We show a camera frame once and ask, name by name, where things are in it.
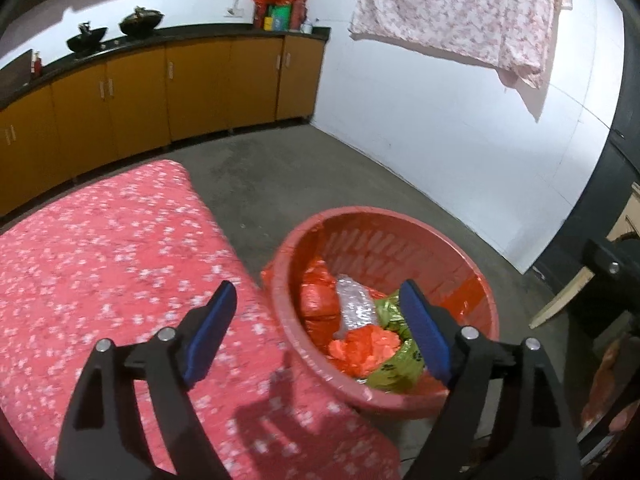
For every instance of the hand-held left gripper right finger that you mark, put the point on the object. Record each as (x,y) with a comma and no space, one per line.
(425,335)

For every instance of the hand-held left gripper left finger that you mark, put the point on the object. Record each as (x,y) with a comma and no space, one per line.
(212,335)

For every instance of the yellow-green plastic bag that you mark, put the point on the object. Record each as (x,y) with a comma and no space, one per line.
(395,375)

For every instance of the clear bubble wrap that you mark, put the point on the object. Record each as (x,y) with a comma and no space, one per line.
(355,305)

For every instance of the red plastic basket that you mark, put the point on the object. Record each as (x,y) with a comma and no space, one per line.
(380,240)

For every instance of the red plastic bag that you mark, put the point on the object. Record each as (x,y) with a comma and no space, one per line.
(317,305)

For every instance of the person's right hand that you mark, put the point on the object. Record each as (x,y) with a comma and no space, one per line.
(612,375)

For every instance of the wooden plank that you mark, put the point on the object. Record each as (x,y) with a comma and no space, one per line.
(560,297)

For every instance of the beige wooden furniture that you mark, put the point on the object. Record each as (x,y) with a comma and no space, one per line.
(627,215)

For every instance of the red floral blanket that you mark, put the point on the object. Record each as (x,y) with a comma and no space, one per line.
(100,260)

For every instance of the brown lower kitchen cabinets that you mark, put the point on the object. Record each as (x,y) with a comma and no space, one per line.
(135,95)

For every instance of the black kitchen countertop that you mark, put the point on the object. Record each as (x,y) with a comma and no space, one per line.
(200,35)

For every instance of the pink floral hanging cloth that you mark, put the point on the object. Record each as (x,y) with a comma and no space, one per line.
(450,10)

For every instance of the black wok with utensils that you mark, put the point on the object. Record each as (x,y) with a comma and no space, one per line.
(87,39)

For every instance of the black wok with lid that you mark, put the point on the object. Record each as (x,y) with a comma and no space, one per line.
(142,21)

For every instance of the red bottle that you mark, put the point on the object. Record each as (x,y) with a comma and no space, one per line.
(36,66)

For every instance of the small white bottle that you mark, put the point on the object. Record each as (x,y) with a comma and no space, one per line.
(308,27)

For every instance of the green box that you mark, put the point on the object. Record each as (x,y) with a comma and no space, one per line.
(277,17)

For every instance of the dark cutting board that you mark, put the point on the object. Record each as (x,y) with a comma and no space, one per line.
(15,77)

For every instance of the black door frame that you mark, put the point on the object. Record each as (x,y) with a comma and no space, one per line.
(607,170)

